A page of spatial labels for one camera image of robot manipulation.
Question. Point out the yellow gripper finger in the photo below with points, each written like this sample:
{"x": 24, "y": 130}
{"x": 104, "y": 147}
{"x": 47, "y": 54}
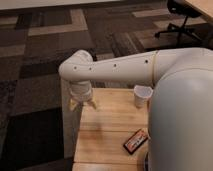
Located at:
{"x": 92, "y": 104}
{"x": 73, "y": 104}

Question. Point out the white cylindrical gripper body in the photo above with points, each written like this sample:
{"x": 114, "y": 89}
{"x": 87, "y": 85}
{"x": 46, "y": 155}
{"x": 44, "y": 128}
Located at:
{"x": 81, "y": 91}

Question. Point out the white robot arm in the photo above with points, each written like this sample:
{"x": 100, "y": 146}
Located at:
{"x": 180, "y": 124}

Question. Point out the black red snack packet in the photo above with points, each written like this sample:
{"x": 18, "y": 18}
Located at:
{"x": 135, "y": 141}

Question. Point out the wooden desk corner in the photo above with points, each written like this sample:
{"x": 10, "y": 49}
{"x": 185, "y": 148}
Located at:
{"x": 205, "y": 7}

